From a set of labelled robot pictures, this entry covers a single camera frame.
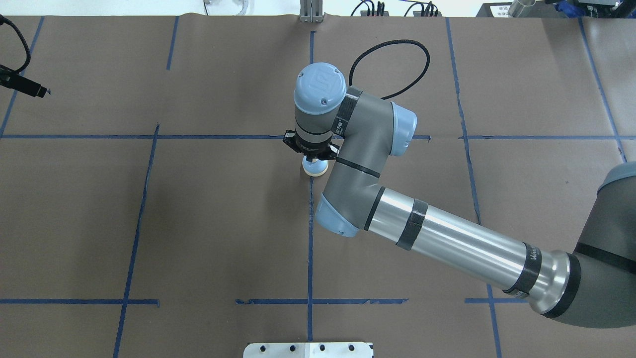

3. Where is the black braided cable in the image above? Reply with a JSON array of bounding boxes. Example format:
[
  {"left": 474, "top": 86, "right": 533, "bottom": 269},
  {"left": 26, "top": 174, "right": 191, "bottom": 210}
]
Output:
[{"left": 348, "top": 39, "right": 431, "bottom": 100}]

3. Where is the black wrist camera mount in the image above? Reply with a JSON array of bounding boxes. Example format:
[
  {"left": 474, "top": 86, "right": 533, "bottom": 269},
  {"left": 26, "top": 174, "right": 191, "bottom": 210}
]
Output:
[{"left": 283, "top": 130, "right": 340, "bottom": 161}]

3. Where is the silver metal cup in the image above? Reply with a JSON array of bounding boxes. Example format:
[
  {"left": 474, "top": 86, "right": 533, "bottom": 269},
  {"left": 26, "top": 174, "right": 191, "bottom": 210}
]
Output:
[{"left": 507, "top": 0, "right": 536, "bottom": 18}]

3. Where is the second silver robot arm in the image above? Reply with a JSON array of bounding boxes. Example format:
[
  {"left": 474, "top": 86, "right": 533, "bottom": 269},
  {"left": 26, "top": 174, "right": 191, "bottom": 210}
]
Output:
[{"left": 284, "top": 63, "right": 635, "bottom": 329}]

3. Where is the silver mounting plate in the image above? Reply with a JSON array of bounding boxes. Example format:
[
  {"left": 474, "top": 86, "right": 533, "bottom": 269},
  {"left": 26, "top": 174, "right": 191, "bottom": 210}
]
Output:
[{"left": 243, "top": 342, "right": 375, "bottom": 358}]

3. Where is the aluminium frame post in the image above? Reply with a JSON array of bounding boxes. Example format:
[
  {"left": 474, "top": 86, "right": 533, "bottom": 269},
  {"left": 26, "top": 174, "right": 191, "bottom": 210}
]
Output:
[{"left": 299, "top": 0, "right": 324, "bottom": 23}]

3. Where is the light blue white bell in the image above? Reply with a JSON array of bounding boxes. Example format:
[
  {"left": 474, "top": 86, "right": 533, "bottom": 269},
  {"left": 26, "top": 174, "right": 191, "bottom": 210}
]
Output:
[{"left": 302, "top": 156, "right": 329, "bottom": 177}]

